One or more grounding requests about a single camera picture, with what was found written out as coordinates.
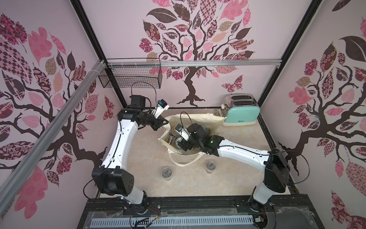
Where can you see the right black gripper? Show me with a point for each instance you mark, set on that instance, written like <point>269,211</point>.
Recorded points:
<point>185,143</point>

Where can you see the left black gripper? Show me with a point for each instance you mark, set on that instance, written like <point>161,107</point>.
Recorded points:
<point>157,121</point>

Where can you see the cream canvas tote bag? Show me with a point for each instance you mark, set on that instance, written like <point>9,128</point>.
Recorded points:
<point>170,138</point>

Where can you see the clear seed jar dark lid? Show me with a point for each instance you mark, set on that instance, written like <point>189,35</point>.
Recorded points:
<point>210,166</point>

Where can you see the clear seed jar grey lid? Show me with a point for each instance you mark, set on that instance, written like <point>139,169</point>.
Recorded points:
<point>167,173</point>

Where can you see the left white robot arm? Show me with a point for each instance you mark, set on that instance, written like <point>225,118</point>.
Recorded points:
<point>112,177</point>

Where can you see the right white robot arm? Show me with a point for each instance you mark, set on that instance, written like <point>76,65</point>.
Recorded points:
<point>272,163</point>

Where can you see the mint green toaster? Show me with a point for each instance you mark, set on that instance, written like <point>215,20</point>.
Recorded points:
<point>240,110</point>

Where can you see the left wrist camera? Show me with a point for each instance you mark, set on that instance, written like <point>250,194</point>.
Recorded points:
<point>162,106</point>

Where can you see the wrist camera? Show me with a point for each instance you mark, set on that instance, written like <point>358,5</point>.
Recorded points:
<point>162,106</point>
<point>179,129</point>

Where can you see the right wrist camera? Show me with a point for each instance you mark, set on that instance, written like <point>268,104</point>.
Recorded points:
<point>179,129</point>

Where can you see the black wire basket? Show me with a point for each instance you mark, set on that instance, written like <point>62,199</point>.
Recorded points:
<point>132,73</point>

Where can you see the aluminium rail back wall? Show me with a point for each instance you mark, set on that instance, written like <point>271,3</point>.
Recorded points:
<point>203,63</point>

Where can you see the aluminium rail wall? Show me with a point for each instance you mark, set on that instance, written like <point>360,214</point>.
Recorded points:
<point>203,63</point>
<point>17,178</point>

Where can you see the white slotted cable duct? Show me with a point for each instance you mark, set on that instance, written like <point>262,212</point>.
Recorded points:
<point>170,222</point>

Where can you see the black base frame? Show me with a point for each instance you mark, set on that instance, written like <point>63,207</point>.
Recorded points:
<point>281,212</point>

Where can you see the aluminium rail left wall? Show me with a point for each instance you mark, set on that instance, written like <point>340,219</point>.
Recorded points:
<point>17,178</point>

